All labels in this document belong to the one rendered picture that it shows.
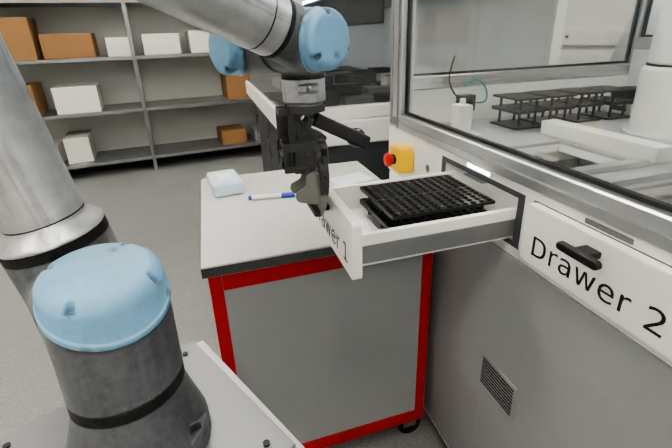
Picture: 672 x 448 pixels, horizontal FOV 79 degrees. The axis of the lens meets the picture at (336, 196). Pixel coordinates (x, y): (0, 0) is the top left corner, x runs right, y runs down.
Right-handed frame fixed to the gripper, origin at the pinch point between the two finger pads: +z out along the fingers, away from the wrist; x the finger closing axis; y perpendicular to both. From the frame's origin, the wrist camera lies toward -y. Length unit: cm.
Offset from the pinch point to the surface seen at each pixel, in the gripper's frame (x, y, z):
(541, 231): 21.3, -33.4, 1.5
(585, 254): 32.6, -30.4, -0.6
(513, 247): 13.4, -35.1, 9.1
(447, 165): -13.0, -35.7, -0.1
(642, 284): 39, -33, 1
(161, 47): -375, 56, -25
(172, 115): -412, 60, 46
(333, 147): -82, -27, 11
